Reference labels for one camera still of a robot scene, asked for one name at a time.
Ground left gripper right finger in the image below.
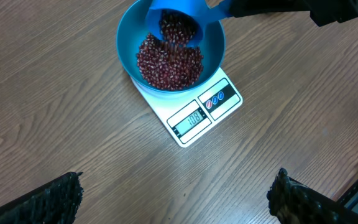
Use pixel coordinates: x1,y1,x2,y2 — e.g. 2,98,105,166
267,168,358,224

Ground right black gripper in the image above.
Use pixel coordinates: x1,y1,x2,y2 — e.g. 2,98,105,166
229,0,358,27

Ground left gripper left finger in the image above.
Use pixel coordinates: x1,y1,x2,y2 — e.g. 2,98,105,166
0,172,83,224

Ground blue plastic measuring scoop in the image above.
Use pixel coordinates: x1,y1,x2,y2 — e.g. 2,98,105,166
145,0,233,47

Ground red beans in scoop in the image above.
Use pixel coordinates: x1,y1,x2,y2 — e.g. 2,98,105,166
159,10,198,45

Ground red beans in bowl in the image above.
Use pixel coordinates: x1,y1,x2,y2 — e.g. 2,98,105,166
135,33,204,91

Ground teal metal bowl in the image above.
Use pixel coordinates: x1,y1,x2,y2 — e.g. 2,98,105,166
116,0,226,94

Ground white digital kitchen scale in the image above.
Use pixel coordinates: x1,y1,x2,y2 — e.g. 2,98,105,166
132,68,243,147

